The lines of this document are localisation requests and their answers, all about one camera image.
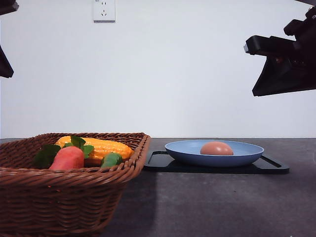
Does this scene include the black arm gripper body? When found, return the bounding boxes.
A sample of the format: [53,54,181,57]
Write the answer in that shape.
[243,5,316,74]

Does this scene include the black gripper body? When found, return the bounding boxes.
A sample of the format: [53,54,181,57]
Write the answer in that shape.
[0,0,19,15]

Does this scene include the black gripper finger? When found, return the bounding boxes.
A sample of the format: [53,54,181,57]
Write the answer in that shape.
[0,46,14,78]
[244,44,316,96]

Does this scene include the brown egg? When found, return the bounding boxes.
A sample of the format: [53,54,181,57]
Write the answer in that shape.
[200,141,234,156]

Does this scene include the blue plate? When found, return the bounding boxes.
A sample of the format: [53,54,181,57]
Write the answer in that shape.
[165,140,264,167]

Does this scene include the brown wicker basket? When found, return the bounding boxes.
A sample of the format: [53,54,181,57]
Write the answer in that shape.
[0,132,151,237]

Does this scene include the green toy leaves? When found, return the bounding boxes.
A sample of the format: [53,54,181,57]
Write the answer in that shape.
[33,136,94,168]

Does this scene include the orange toy carrot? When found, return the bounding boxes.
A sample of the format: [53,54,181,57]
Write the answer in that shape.
[49,146,84,169]

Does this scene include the yellow toy corn cob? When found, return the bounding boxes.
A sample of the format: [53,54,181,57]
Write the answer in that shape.
[56,136,134,159]

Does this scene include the green toy vegetable piece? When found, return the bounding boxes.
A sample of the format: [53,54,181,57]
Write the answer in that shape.
[102,153,122,168]

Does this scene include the black tray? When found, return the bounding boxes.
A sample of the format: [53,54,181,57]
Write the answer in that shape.
[144,151,289,174]

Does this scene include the white wall socket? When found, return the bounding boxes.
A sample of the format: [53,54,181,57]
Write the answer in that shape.
[93,0,116,23]

